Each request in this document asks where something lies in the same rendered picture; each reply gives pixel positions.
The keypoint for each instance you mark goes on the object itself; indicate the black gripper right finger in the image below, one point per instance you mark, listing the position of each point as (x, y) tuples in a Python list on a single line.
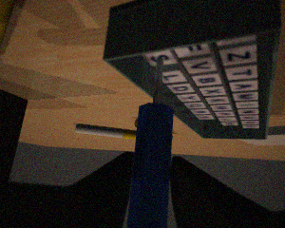
[(201, 201)]

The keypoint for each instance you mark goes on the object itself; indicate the keyboard with white letter keys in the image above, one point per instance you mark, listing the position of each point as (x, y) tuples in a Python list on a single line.
[(217, 60)]

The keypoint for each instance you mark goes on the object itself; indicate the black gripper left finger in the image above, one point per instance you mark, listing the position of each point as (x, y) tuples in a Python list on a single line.
[(99, 200)]

